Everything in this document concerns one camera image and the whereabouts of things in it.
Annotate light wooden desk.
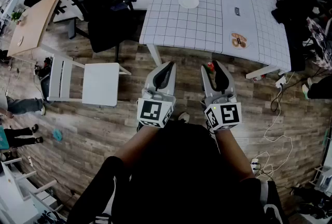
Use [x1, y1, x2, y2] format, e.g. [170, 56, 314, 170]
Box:
[7, 0, 62, 58]

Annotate black office chair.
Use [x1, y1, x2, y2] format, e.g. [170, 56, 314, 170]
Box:
[60, 0, 146, 63]

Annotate orange round sticker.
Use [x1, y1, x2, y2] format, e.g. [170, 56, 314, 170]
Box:
[230, 32, 252, 50]

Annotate white grid tablecloth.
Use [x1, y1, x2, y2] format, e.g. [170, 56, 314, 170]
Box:
[139, 0, 293, 73]

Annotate patterned black white bag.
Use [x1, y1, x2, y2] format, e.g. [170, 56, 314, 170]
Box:
[307, 16, 332, 71]

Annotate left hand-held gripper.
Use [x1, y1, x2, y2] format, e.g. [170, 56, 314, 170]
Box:
[136, 61, 177, 129]

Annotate white round plate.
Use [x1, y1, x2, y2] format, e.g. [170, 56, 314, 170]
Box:
[178, 0, 200, 9]

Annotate white cable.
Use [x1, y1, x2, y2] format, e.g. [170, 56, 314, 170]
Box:
[253, 71, 296, 179]

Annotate white folding chair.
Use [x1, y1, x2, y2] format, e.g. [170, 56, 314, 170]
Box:
[46, 53, 132, 108]

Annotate person's left forearm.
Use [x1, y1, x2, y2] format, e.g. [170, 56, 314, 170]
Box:
[113, 123, 158, 168]

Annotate person's black clothing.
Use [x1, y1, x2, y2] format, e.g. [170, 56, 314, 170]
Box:
[66, 119, 289, 224]

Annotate white power strip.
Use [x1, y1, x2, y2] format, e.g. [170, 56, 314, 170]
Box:
[250, 158, 260, 173]

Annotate green potted plant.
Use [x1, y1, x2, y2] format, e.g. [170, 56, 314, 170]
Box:
[10, 10, 24, 24]

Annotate person's right forearm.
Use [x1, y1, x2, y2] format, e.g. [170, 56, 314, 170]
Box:
[214, 128, 257, 183]

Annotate small red object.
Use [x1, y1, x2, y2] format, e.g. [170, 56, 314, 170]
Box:
[202, 62, 216, 73]

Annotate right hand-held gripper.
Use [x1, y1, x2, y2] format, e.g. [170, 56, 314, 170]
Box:
[201, 60, 243, 131]

